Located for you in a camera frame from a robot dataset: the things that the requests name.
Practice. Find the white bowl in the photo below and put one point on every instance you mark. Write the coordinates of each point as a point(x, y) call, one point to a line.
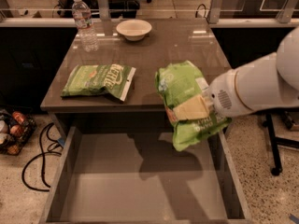
point(134, 30)

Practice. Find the metal glass partition frame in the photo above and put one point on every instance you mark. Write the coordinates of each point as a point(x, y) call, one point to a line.
point(220, 13)

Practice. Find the green Kettle chip bag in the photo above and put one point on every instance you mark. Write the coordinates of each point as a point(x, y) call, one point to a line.
point(94, 80)

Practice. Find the open grey drawer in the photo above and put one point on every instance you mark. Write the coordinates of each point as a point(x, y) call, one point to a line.
point(136, 177)

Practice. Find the grey counter cabinet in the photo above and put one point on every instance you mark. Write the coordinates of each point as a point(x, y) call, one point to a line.
point(169, 41)

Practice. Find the clear plastic water bottle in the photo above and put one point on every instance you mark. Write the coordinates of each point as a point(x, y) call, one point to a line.
point(83, 19)

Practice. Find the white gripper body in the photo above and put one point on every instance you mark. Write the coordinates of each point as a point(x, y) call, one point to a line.
point(224, 92)

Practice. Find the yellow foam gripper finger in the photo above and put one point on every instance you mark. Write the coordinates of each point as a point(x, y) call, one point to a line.
point(194, 108)

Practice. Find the wire basket with items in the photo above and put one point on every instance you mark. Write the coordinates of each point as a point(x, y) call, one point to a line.
point(16, 127)

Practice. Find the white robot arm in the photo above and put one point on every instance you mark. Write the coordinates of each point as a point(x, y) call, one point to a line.
point(266, 83)

